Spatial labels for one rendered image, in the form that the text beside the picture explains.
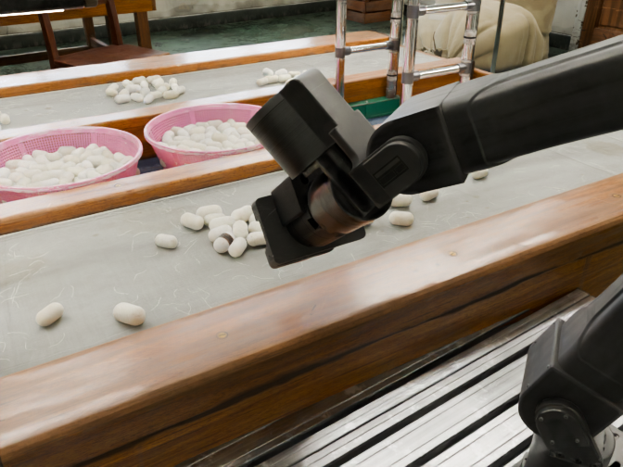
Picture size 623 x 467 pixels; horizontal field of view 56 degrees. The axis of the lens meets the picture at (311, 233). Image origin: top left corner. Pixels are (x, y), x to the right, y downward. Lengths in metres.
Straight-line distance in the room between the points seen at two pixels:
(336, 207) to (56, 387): 0.30
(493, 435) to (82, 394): 0.40
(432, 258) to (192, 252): 0.31
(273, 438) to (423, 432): 0.15
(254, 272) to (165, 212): 0.21
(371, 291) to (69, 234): 0.43
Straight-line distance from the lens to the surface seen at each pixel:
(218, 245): 0.76
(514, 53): 3.68
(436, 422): 0.65
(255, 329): 0.60
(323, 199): 0.47
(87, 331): 0.68
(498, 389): 0.70
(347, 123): 0.46
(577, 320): 0.51
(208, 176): 0.94
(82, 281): 0.76
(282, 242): 0.54
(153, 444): 0.59
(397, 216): 0.82
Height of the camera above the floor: 1.14
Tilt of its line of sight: 30 degrees down
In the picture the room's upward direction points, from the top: straight up
